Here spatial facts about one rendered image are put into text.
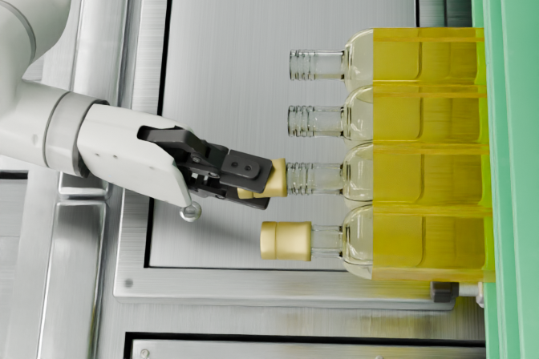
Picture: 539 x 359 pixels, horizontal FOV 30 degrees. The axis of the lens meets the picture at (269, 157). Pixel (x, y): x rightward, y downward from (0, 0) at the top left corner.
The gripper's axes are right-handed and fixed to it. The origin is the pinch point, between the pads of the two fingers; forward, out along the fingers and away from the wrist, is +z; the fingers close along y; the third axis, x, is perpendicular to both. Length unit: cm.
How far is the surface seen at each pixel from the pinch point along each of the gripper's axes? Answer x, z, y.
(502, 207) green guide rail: 1.2, 21.9, 6.2
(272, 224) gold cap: -3.7, 3.5, 1.0
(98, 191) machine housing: -0.9, -17.5, -13.1
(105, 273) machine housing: -8.6, -14.2, -15.2
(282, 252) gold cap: -5.8, 5.0, 0.6
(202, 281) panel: -7.3, -3.5, -12.2
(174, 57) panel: 16.0, -14.8, -12.5
